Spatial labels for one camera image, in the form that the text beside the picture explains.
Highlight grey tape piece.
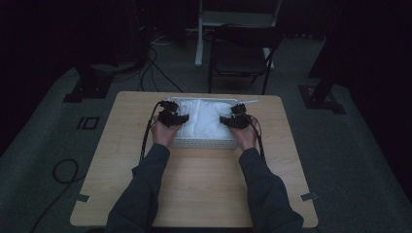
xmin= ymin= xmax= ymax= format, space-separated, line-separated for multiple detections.
xmin=74 ymin=192 xmax=91 ymax=204
xmin=300 ymin=191 xmax=319 ymax=203

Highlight black cables behind table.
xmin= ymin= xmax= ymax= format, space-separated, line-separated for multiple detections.
xmin=138 ymin=46 xmax=185 ymax=94

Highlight white plastic basket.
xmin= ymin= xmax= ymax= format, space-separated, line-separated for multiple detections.
xmin=166 ymin=95 xmax=241 ymax=150

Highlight black folding chair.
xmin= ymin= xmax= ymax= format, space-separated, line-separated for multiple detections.
xmin=207 ymin=23 xmax=286 ymax=96

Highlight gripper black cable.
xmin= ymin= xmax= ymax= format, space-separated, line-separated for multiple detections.
xmin=248 ymin=114 xmax=267 ymax=163
xmin=138 ymin=100 xmax=163 ymax=165

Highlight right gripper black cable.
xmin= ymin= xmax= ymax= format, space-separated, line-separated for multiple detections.
xmin=248 ymin=114 xmax=267 ymax=163

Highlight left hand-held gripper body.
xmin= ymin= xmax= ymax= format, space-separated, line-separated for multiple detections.
xmin=156 ymin=99 xmax=181 ymax=128

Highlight grey round stand base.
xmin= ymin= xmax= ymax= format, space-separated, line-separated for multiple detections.
xmin=90 ymin=61 xmax=144 ymax=75

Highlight black stand with base plate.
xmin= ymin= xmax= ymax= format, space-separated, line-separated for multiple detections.
xmin=62 ymin=63 xmax=115 ymax=104
xmin=297 ymin=0 xmax=348 ymax=116

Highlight white floor cable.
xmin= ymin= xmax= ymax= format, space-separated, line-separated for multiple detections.
xmin=150 ymin=34 xmax=178 ymax=47

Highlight person's left hand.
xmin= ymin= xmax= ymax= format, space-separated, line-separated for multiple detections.
xmin=151 ymin=117 xmax=183 ymax=149

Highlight black floor cable loop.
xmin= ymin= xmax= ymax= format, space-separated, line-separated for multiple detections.
xmin=29 ymin=157 xmax=87 ymax=233

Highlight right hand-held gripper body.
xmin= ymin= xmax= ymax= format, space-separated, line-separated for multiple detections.
xmin=228 ymin=98 xmax=260 ymax=130

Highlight white cloth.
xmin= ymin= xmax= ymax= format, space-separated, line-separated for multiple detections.
xmin=175 ymin=98 xmax=235 ymax=141

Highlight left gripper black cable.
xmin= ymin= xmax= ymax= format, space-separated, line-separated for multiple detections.
xmin=138 ymin=100 xmax=163 ymax=165

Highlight person's right hand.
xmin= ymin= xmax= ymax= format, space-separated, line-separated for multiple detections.
xmin=230 ymin=123 xmax=259 ymax=151

